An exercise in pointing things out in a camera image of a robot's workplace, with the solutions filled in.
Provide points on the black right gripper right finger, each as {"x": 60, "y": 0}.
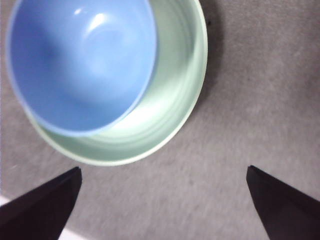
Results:
{"x": 287, "y": 212}

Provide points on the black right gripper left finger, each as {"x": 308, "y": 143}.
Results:
{"x": 40, "y": 212}

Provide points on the blue bowl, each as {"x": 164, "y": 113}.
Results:
{"x": 80, "y": 67}

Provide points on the green plate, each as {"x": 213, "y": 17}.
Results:
{"x": 172, "y": 100}

